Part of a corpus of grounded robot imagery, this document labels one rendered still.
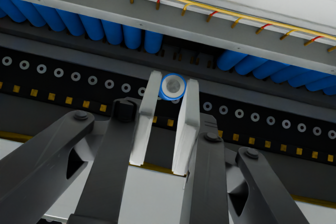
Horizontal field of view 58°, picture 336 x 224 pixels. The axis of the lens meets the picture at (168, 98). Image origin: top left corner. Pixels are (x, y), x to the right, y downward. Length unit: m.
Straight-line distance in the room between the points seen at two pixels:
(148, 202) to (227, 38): 0.14
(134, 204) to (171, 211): 0.03
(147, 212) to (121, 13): 0.15
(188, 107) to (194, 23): 0.10
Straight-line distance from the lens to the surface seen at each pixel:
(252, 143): 0.39
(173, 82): 0.20
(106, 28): 0.29
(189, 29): 0.25
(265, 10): 0.25
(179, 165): 0.15
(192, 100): 0.17
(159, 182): 0.23
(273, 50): 0.26
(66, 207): 0.24
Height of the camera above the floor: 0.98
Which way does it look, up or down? 9 degrees up
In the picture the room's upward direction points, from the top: 167 degrees counter-clockwise
